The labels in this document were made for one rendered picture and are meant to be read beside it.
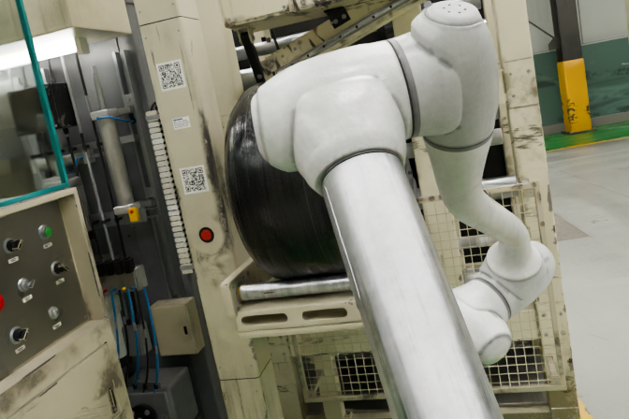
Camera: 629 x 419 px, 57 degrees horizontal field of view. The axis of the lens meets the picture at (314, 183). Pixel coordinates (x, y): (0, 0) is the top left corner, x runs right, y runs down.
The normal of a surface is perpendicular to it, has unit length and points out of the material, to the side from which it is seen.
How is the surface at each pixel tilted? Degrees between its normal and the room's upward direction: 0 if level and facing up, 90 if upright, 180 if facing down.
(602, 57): 90
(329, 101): 58
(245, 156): 67
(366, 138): 79
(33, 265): 90
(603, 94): 90
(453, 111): 122
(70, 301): 90
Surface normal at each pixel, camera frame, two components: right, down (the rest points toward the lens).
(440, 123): 0.27, 0.77
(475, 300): -0.13, -0.80
